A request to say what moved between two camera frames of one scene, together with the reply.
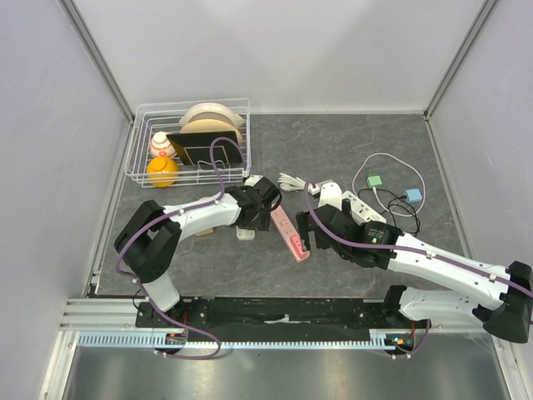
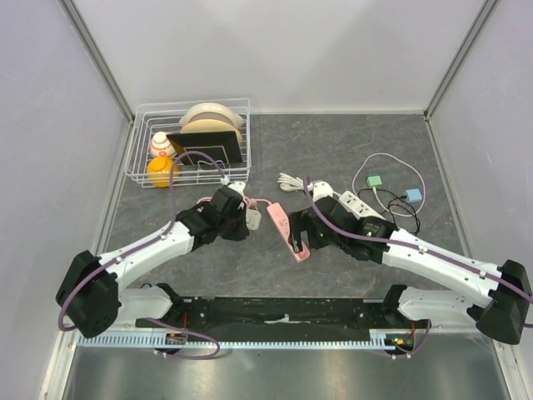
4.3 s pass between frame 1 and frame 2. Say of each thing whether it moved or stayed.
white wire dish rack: stayed
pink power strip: stayed
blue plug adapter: stayed
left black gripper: moved
